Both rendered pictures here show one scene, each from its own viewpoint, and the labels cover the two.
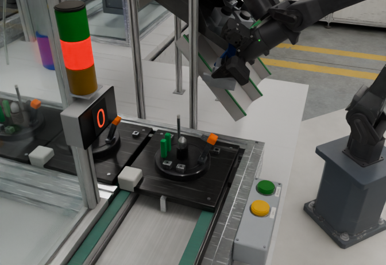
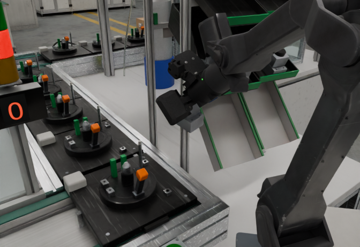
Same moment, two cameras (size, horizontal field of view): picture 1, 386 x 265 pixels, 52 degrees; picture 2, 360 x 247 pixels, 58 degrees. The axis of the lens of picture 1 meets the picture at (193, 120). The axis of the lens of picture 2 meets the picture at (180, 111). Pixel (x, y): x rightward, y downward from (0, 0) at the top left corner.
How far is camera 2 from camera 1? 0.57 m
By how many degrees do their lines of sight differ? 31
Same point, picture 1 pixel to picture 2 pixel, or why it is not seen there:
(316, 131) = (335, 225)
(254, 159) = (199, 218)
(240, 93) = (241, 146)
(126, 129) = (123, 142)
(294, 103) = (336, 183)
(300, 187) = not seen: outside the picture
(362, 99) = (271, 187)
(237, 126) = (247, 182)
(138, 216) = (61, 221)
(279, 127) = not seen: hidden behind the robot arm
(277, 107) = not seen: hidden behind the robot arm
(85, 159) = (16, 146)
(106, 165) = (74, 165)
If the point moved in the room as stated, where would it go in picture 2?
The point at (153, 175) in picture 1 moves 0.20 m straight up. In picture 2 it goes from (94, 188) to (83, 115)
